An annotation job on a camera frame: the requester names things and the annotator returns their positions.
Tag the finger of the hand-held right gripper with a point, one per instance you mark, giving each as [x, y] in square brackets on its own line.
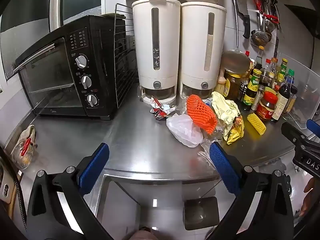
[314, 127]
[291, 135]

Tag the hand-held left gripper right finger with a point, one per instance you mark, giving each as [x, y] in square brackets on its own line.
[223, 167]

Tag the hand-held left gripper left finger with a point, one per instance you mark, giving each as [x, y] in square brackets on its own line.
[96, 165]

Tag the steel trash bin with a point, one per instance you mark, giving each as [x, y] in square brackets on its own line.
[202, 213]

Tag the pale yellow bag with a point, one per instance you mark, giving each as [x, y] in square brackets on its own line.
[223, 107]

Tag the person's right hand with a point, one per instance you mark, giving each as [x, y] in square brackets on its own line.
[310, 185]

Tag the clear splash guard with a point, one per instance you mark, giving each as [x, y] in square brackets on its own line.
[305, 92]

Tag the yellow foam fruit net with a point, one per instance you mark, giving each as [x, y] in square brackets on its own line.
[256, 123]

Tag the yellow snack packet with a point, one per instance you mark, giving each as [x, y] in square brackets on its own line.
[236, 132]

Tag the red lid sauce jar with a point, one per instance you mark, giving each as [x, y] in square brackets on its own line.
[266, 107]

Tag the white plastic bag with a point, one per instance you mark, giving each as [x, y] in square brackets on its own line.
[183, 130]

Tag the cluster of condiment bottles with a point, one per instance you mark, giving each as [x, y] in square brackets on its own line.
[251, 92]

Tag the orange foam fruit net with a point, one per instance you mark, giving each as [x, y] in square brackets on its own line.
[200, 112]

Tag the beige cloth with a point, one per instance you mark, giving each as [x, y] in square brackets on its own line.
[28, 132]

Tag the large oil jar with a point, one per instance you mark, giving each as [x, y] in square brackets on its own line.
[233, 85]

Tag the kitchen brush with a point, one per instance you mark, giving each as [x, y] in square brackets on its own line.
[220, 86]

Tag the person's leg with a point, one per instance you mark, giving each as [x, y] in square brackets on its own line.
[140, 235]

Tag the crumpled red white wrapper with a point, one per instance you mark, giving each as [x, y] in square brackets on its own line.
[158, 110]

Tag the black toaster oven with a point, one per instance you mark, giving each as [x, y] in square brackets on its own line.
[50, 80]

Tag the metal skimmer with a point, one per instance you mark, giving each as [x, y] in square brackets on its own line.
[260, 38]

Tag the metal ladle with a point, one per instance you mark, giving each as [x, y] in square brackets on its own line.
[269, 26]

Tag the red scissors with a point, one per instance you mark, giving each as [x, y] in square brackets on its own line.
[271, 17]

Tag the white grain dispenser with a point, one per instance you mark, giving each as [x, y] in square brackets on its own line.
[145, 42]
[192, 42]

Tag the green cloth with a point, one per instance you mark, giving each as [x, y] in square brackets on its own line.
[113, 15]

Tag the window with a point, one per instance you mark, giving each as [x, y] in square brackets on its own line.
[80, 0]

